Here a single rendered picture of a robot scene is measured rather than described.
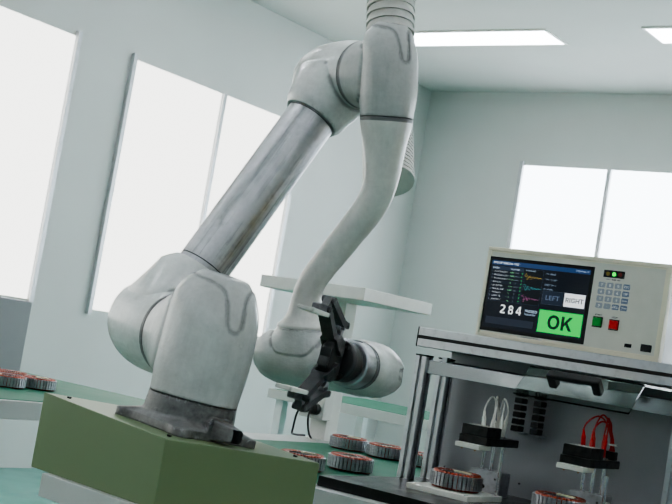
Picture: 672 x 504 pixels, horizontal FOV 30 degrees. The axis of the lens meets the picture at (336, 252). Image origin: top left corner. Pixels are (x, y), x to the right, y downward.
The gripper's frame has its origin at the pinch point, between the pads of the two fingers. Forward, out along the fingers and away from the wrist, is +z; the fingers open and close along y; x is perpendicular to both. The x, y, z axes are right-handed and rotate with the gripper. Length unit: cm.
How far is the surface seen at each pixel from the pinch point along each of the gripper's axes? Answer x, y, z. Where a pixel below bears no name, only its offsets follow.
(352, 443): -46, -21, -142
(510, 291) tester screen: 7, 25, -80
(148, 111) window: -380, 124, -462
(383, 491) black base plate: 2, -23, -50
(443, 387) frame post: -6, 1, -91
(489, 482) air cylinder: 14, -17, -82
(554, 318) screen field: 19, 21, -78
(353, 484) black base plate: -5, -23, -51
